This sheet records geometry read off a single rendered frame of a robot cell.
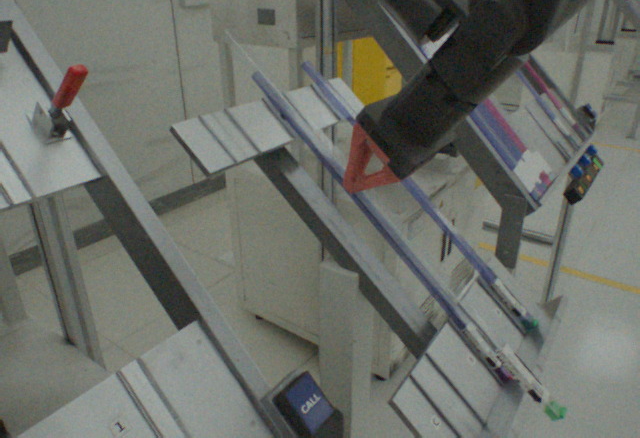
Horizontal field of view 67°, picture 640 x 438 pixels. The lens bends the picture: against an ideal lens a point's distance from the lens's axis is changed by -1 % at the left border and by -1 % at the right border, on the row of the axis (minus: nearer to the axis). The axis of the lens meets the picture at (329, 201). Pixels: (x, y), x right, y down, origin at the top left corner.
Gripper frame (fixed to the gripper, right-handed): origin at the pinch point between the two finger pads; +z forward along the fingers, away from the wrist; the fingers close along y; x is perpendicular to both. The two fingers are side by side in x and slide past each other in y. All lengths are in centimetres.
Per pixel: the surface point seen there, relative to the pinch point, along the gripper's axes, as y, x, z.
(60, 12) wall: -78, -148, 116
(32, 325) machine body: 12, -21, 65
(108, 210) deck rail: 13.2, -15.0, 18.2
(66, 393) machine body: 17, -6, 52
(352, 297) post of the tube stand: -8.0, 9.8, 18.9
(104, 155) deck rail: 12.5, -18.9, 13.5
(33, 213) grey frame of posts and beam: 10, -29, 41
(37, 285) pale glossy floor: -35, -70, 187
